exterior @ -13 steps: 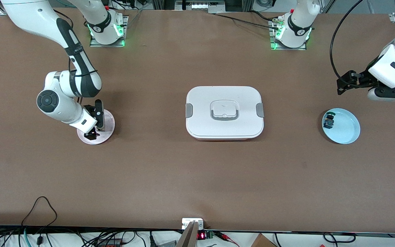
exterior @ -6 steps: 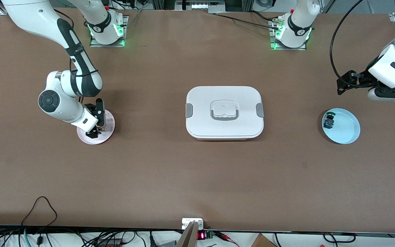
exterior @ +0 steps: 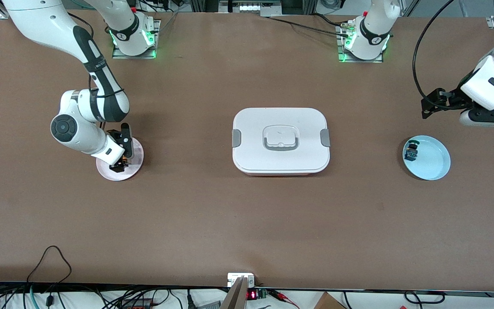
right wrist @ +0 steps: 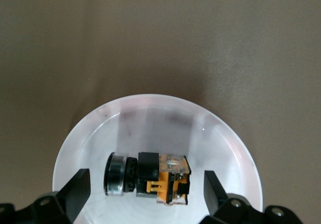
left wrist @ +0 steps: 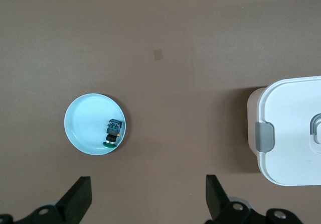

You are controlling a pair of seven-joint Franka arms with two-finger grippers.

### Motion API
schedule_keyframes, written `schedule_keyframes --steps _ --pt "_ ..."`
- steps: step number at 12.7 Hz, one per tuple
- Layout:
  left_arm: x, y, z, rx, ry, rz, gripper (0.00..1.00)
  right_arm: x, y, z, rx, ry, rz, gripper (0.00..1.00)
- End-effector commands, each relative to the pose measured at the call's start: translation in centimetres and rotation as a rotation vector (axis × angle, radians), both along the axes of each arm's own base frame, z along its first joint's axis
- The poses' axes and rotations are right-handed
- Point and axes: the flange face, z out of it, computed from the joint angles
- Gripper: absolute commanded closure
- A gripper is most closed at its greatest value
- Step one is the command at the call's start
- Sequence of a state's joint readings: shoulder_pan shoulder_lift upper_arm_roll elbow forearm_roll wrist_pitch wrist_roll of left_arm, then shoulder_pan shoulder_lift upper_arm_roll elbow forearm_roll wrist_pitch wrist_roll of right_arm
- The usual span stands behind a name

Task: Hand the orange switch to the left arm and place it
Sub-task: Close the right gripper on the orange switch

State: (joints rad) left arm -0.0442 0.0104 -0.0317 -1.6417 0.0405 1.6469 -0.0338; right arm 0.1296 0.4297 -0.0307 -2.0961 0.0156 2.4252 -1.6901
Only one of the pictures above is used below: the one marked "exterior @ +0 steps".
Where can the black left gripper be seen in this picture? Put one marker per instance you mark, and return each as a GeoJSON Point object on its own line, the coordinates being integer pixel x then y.
{"type": "Point", "coordinates": [454, 99]}

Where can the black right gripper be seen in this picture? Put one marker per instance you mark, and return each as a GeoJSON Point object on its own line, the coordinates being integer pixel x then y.
{"type": "Point", "coordinates": [122, 138]}

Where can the orange push-button switch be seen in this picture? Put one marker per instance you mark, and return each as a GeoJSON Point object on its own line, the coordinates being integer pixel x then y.
{"type": "Point", "coordinates": [121, 163]}

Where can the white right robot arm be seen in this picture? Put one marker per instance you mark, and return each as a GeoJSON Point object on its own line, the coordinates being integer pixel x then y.
{"type": "Point", "coordinates": [37, 25]}

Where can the white lunch box grey clips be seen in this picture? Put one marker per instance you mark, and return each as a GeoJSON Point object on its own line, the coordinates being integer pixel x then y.
{"type": "Point", "coordinates": [281, 141]}

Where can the small white box device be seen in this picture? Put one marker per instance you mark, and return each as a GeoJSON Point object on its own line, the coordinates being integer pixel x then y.
{"type": "Point", "coordinates": [240, 278]}

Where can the pink round plate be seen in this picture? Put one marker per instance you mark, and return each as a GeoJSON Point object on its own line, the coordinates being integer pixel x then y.
{"type": "Point", "coordinates": [133, 165]}

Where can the light blue round plate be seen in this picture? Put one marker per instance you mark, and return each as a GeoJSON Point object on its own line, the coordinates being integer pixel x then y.
{"type": "Point", "coordinates": [431, 161]}

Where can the black table edge strip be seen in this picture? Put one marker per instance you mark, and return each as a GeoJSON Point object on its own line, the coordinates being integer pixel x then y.
{"type": "Point", "coordinates": [101, 286]}

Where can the grey metal bar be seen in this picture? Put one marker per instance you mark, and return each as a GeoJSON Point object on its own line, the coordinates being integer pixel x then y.
{"type": "Point", "coordinates": [235, 296]}

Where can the red digit display board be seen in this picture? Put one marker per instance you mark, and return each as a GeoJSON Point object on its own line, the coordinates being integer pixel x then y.
{"type": "Point", "coordinates": [253, 295]}

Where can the red clip lead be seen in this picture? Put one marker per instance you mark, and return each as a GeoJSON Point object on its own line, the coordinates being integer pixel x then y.
{"type": "Point", "coordinates": [283, 297]}

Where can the brown cardboard piece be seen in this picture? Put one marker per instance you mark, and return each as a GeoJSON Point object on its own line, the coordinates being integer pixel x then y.
{"type": "Point", "coordinates": [328, 302]}

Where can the green push-button switch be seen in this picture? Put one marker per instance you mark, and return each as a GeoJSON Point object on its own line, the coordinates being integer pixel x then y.
{"type": "Point", "coordinates": [411, 151]}

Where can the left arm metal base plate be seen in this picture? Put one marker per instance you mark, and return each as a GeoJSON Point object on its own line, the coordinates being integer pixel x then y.
{"type": "Point", "coordinates": [343, 58]}

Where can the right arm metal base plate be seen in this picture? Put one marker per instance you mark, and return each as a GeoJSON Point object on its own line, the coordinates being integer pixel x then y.
{"type": "Point", "coordinates": [157, 43]}

